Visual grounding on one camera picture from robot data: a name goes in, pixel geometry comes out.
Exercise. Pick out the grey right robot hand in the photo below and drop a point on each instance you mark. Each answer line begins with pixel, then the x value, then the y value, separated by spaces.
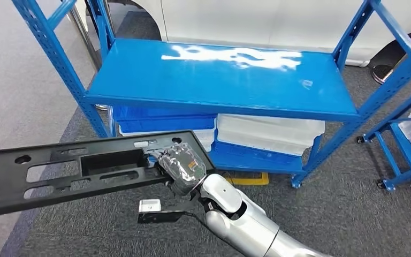
pixel 184 166

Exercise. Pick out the black plastic plate frame part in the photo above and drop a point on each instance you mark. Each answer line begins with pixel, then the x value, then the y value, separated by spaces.
pixel 7 191

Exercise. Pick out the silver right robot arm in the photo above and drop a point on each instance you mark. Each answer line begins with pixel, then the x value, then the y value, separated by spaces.
pixel 241 223

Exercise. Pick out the large blue metal shelf rack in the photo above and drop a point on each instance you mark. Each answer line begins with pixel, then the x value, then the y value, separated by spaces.
pixel 209 85

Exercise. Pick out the blue plastic compartment tray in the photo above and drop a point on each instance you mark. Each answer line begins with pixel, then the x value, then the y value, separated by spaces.
pixel 163 122

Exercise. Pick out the yellow floor tape marker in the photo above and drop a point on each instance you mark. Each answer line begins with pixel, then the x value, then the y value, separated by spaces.
pixel 251 181

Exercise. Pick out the white car with red stripe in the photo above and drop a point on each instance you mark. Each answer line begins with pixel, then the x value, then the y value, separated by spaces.
pixel 262 21

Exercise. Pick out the small blue wheeled rack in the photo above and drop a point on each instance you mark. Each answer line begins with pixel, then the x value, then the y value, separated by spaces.
pixel 390 159

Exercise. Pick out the pale wrist camera with bracket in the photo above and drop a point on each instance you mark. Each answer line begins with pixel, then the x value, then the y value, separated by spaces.
pixel 150 207

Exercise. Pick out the chrome stanchion post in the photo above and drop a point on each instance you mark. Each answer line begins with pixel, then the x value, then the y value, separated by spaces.
pixel 85 39

